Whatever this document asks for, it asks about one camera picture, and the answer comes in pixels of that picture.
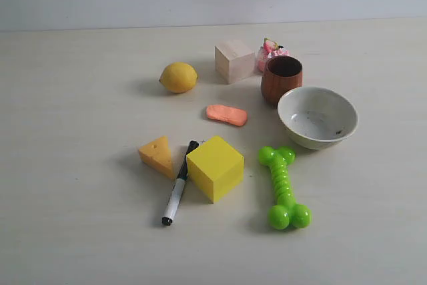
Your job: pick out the yellow lemon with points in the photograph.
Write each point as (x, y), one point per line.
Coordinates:
(178, 77)

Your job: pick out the orange cheese wedge toy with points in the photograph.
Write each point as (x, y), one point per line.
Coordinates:
(157, 155)

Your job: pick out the black white marker pen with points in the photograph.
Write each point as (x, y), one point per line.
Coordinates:
(178, 188)

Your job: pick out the green bone dog toy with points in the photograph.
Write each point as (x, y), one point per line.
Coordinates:
(286, 212)

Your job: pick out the yellow cube block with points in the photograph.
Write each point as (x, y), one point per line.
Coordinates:
(215, 167)

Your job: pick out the pink strawberry cake toy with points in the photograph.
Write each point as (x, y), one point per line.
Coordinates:
(268, 50)

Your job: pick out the brown wooden cup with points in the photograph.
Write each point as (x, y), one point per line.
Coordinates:
(282, 74)

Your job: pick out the light wooden cube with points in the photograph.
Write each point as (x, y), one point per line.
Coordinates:
(234, 60)

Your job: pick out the orange soft clay piece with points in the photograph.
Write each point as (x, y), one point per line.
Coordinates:
(227, 114)

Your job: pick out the white ceramic bowl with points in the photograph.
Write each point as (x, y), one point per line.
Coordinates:
(317, 118)

